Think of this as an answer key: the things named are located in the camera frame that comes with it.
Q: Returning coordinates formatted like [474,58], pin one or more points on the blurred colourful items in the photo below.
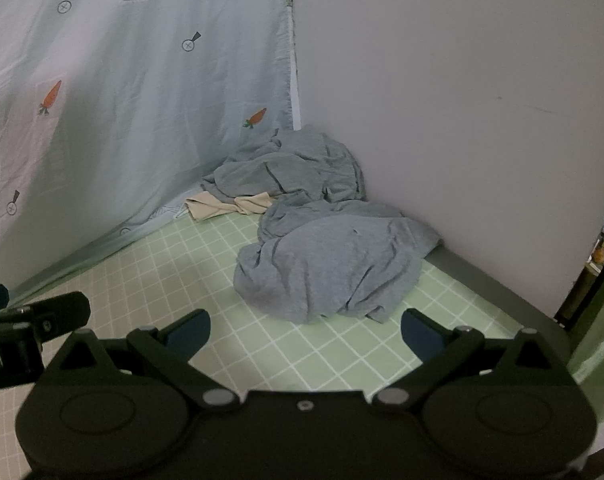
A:
[603,247]

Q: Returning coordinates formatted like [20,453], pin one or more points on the large grey garment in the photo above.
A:
[332,265]

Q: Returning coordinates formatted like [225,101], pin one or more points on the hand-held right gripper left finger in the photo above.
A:
[189,331]

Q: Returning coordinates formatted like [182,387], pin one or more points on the crumpled grey garment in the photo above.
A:
[292,167]

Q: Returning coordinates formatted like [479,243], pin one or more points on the grey bed frame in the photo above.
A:
[481,285]

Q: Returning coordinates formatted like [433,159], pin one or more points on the carrot print pale curtain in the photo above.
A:
[132,110]

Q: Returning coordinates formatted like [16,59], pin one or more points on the beige garment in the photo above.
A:
[207,207]

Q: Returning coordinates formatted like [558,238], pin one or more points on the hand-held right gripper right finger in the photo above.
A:
[421,332]

